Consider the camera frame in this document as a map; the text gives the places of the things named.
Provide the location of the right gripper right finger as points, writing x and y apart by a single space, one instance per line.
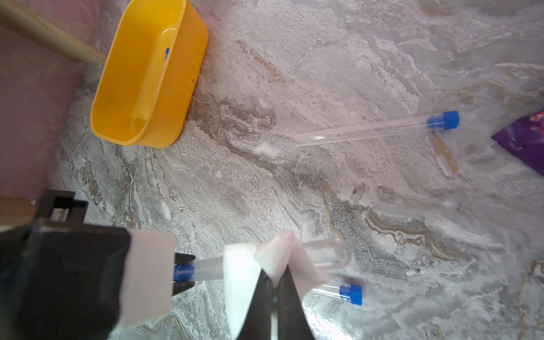
292 323

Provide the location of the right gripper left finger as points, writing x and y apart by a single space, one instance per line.
258 322

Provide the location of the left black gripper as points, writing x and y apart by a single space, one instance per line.
60 277

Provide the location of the test tube blue cap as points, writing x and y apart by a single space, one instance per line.
154 72
448 120
273 257
350 293

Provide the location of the yellow plastic tray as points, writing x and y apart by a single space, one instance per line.
123 73

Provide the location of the wooden shelf unit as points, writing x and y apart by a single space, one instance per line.
24 22

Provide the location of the purple candy bag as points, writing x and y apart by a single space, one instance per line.
524 140

